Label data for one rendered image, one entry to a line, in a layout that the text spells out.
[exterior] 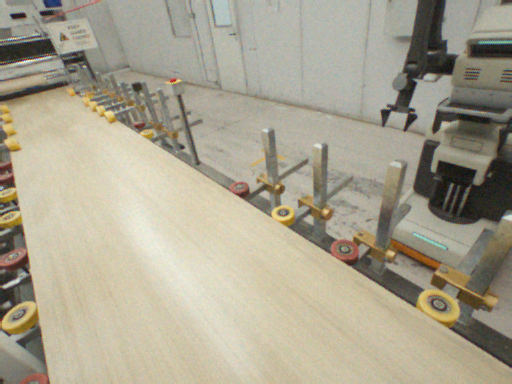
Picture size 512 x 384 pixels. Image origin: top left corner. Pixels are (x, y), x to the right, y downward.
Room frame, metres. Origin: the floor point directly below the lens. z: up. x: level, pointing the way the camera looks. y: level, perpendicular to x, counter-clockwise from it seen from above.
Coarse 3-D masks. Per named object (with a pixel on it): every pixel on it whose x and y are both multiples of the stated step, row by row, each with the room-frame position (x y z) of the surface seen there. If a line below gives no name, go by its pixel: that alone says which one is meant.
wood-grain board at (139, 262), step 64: (64, 128) 2.15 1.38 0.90; (128, 128) 1.90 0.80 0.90; (64, 192) 1.14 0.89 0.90; (128, 192) 1.04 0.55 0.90; (192, 192) 0.96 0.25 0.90; (64, 256) 0.69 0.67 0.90; (128, 256) 0.65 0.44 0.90; (192, 256) 0.60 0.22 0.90; (256, 256) 0.56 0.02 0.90; (320, 256) 0.53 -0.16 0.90; (64, 320) 0.45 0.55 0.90; (128, 320) 0.42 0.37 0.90; (192, 320) 0.39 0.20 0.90; (256, 320) 0.36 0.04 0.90; (320, 320) 0.34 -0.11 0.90; (384, 320) 0.32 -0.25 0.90
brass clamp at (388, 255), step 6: (366, 234) 0.65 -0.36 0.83; (354, 240) 0.64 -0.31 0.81; (360, 240) 0.63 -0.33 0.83; (366, 240) 0.62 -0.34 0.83; (372, 240) 0.61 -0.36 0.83; (372, 246) 0.59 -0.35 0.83; (390, 246) 0.58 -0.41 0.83; (372, 252) 0.59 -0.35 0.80; (378, 252) 0.57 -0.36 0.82; (384, 252) 0.56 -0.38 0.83; (390, 252) 0.56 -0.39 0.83; (396, 252) 0.56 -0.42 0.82; (378, 258) 0.57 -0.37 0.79; (384, 258) 0.55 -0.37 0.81; (390, 258) 0.54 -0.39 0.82
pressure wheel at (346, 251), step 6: (336, 240) 0.57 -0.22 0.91; (342, 240) 0.57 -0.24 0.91; (348, 240) 0.56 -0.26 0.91; (336, 246) 0.55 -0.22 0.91; (342, 246) 0.55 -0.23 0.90; (348, 246) 0.54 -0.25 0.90; (354, 246) 0.54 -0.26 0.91; (330, 252) 0.54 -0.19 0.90; (336, 252) 0.53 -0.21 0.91; (342, 252) 0.52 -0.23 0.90; (348, 252) 0.52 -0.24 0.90; (354, 252) 0.51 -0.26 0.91; (342, 258) 0.50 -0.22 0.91; (348, 258) 0.50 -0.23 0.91; (354, 258) 0.50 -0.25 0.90; (348, 264) 0.49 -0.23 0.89; (354, 264) 0.50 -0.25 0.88
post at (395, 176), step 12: (396, 168) 0.58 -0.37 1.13; (396, 180) 0.57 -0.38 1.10; (384, 192) 0.59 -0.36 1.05; (396, 192) 0.57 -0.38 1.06; (384, 204) 0.59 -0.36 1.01; (396, 204) 0.58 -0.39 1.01; (384, 216) 0.58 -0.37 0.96; (384, 228) 0.58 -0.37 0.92; (384, 240) 0.57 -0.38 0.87; (372, 264) 0.59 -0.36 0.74; (384, 264) 0.58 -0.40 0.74
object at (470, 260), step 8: (488, 232) 0.56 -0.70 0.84; (480, 240) 0.54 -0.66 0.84; (488, 240) 0.53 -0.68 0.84; (472, 248) 0.51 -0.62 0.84; (480, 248) 0.51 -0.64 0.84; (464, 256) 0.49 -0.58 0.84; (472, 256) 0.49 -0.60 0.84; (480, 256) 0.48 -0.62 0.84; (464, 264) 0.46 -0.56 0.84; (472, 264) 0.46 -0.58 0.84; (464, 272) 0.44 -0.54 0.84; (448, 288) 0.40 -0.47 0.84; (456, 288) 0.40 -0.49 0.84; (456, 296) 0.39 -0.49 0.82
